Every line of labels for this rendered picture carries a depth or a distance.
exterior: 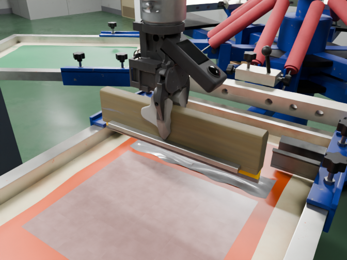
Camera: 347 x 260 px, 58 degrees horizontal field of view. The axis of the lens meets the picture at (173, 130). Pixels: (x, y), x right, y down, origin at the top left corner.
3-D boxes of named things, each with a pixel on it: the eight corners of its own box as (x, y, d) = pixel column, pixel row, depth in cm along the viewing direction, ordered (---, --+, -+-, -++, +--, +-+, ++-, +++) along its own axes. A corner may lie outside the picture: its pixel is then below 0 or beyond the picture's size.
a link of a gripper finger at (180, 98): (164, 116, 68) (160, 78, 62) (188, 124, 65) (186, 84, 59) (156, 124, 66) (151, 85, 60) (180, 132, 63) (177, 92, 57)
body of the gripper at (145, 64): (154, 78, 63) (152, 15, 57) (191, 86, 59) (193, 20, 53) (129, 90, 58) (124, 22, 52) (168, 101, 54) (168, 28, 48)
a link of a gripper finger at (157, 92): (164, 114, 59) (168, 68, 56) (173, 116, 58) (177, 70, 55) (150, 120, 56) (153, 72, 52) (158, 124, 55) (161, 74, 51)
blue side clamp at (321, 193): (328, 233, 58) (337, 205, 55) (300, 222, 60) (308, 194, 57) (350, 156, 80) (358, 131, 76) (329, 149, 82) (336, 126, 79)
